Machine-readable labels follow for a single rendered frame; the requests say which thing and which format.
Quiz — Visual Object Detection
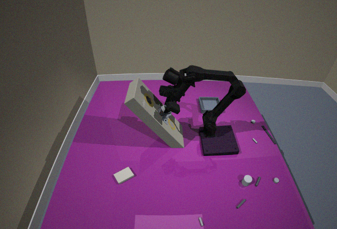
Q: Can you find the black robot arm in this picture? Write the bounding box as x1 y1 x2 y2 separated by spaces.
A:
159 65 246 137

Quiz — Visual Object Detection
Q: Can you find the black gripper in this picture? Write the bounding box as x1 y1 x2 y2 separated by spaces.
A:
164 85 185 114

